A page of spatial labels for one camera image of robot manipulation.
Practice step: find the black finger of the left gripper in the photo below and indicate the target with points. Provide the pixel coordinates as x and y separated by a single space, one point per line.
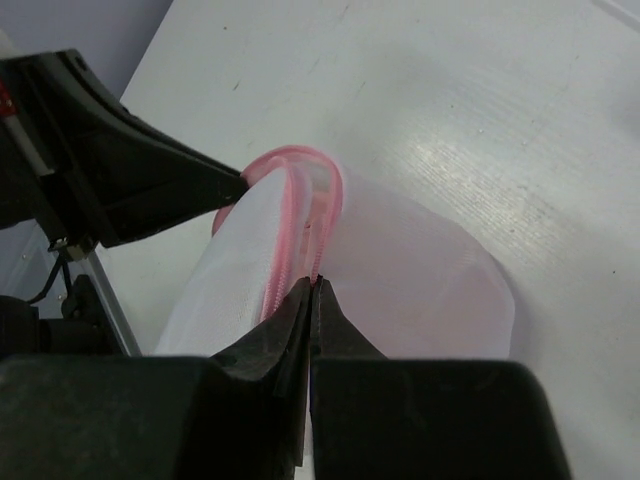
140 181

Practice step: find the white mesh laundry bag pink zipper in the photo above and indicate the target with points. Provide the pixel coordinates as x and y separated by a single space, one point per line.
415 284

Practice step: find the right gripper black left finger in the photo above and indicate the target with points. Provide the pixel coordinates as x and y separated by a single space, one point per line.
239 414

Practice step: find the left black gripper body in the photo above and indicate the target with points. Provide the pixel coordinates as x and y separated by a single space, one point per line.
37 162

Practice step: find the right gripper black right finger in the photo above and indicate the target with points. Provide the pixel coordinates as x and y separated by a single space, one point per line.
379 418

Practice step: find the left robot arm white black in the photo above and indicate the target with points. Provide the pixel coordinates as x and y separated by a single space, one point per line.
73 312

